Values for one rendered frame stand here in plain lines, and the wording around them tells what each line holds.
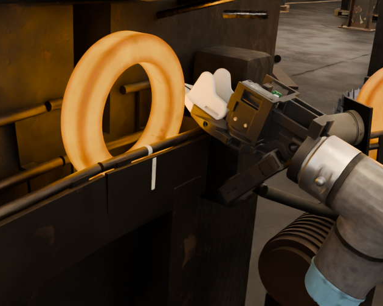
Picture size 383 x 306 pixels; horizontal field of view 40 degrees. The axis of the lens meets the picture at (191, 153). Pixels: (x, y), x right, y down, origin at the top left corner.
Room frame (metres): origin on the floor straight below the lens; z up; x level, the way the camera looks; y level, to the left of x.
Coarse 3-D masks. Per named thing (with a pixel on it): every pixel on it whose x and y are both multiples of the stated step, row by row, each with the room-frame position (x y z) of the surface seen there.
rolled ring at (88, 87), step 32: (128, 32) 0.59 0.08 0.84; (96, 64) 0.53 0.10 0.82; (128, 64) 0.57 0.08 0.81; (160, 64) 0.61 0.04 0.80; (64, 96) 0.53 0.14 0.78; (96, 96) 0.53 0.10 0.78; (160, 96) 0.64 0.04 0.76; (64, 128) 0.52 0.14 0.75; (96, 128) 0.53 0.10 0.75; (160, 128) 0.63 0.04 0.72; (96, 160) 0.53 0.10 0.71
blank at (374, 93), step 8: (376, 72) 0.87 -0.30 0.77; (368, 80) 0.87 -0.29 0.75; (376, 80) 0.85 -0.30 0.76; (368, 88) 0.86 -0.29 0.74; (376, 88) 0.84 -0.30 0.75; (360, 96) 0.86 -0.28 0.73; (368, 96) 0.84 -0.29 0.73; (376, 96) 0.84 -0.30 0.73; (368, 104) 0.84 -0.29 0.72; (376, 104) 0.84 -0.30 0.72; (376, 112) 0.85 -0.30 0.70; (376, 120) 0.85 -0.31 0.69; (376, 128) 0.85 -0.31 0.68
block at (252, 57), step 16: (208, 48) 0.79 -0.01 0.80; (224, 48) 0.80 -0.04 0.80; (240, 48) 0.81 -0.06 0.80; (208, 64) 0.77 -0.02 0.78; (224, 64) 0.75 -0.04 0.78; (240, 64) 0.73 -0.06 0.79; (256, 64) 0.74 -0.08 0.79; (240, 80) 0.73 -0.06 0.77; (256, 80) 0.75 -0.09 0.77; (224, 144) 0.74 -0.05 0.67; (208, 160) 0.76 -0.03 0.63; (224, 160) 0.74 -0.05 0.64; (240, 160) 0.73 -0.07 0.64; (256, 160) 0.77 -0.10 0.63; (208, 176) 0.76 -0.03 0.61; (224, 176) 0.74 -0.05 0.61; (208, 192) 0.76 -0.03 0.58
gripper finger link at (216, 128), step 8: (192, 112) 0.66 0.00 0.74; (200, 112) 0.65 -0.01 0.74; (200, 120) 0.64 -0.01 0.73; (208, 120) 0.63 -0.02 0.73; (216, 120) 0.63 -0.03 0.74; (224, 120) 0.64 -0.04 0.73; (208, 128) 0.62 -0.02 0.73; (216, 128) 0.62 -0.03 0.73; (224, 128) 0.62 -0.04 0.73; (216, 136) 0.62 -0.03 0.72; (224, 136) 0.61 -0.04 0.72
